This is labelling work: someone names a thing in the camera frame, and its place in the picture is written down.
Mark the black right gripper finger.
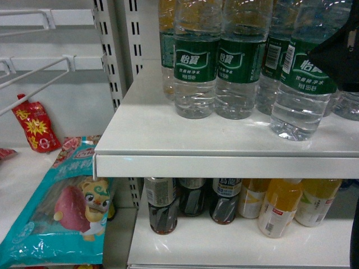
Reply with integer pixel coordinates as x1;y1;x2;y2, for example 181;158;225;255
308;10;358;92

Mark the clear water bottle green label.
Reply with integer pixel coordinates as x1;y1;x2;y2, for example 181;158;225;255
270;1;352;141

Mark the water bottle far right edge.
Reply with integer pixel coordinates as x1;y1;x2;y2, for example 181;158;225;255
324;90;358;121

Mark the water bottle back barcode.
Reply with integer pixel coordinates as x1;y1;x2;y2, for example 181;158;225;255
256;1;299;115

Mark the water bottle on shelf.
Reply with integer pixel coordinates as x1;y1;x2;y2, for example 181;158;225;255
174;1;223;119
215;0;273;120

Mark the water bottle back left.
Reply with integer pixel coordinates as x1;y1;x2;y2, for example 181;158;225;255
158;0;175;100

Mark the white shelf board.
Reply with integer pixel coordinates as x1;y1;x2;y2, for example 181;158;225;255
128;189;358;268
95;60;358;179

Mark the white slotted shelf upright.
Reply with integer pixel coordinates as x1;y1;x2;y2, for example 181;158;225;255
94;1;141;208

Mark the dark tea bottle below shelf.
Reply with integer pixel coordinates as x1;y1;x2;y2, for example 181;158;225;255
144;177;177;235

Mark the white bottom shelf board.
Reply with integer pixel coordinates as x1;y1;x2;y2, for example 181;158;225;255
128;189;358;268

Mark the yellow drink bottle below right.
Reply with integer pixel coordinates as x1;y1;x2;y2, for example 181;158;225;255
294;179;342;227

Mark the yellow drink bottle below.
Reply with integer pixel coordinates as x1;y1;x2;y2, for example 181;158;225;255
294;179;342;227
238;178;271;219

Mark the orange drink bottle below front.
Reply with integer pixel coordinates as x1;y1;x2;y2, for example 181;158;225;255
258;179;303;238

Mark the yellow drink bottle below left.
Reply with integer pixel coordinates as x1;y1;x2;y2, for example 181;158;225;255
238;178;271;219

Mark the dark tea bottle right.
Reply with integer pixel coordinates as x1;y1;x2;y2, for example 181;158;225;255
209;178;242;225

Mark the dark tea bottle middle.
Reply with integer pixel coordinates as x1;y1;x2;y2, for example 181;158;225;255
179;178;206;216

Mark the red sauce packet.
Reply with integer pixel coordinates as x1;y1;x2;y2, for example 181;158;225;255
12;100;61;153

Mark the teal snack bag cartoon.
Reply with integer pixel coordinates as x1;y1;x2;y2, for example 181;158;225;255
1;135;112;268

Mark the red packet left edge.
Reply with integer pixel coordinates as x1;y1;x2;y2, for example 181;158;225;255
0;148;17;161

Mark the white wire hook lower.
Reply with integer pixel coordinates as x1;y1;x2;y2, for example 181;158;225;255
0;54;106;116

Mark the white wire hook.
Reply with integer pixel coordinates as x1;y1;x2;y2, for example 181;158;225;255
0;8;96;37
0;54;106;116

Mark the white wire hook upper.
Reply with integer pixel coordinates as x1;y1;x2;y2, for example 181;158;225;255
0;8;96;37

